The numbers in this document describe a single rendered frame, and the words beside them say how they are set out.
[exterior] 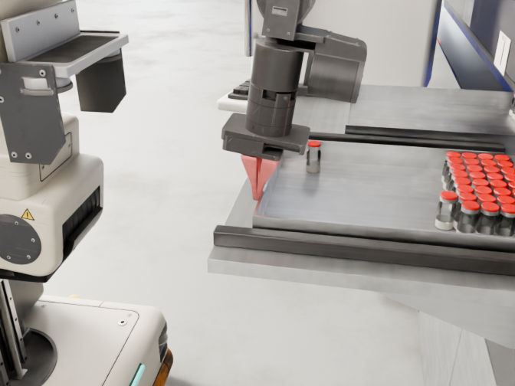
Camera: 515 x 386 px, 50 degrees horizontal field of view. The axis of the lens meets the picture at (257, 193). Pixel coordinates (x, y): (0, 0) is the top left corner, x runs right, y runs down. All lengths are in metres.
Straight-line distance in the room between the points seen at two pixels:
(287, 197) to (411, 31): 0.83
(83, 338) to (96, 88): 0.67
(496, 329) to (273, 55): 0.45
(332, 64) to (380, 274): 0.24
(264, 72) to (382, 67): 0.93
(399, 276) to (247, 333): 1.28
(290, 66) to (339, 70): 0.06
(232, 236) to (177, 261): 1.58
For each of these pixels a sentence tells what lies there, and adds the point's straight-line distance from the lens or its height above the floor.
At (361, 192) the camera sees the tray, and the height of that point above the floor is 0.88.
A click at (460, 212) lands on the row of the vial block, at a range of 0.72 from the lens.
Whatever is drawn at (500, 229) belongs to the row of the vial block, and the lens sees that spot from 0.72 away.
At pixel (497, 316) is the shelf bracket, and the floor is 0.78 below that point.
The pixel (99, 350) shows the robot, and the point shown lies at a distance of 1.46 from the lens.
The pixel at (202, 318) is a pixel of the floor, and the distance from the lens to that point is 1.94.
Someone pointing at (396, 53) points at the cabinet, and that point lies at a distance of 1.53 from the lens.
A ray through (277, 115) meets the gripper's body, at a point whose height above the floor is 1.03.
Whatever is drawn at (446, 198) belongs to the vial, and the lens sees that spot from 0.72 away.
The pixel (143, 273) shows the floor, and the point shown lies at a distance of 2.19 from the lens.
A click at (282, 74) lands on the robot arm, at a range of 0.63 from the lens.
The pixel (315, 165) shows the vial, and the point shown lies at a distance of 0.85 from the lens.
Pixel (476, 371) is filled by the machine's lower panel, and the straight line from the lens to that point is 1.08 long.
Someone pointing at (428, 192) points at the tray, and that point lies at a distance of 0.83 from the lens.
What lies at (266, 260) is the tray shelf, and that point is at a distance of 0.65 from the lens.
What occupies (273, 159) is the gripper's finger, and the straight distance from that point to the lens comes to 0.66.
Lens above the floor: 1.24
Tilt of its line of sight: 27 degrees down
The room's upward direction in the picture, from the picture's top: straight up
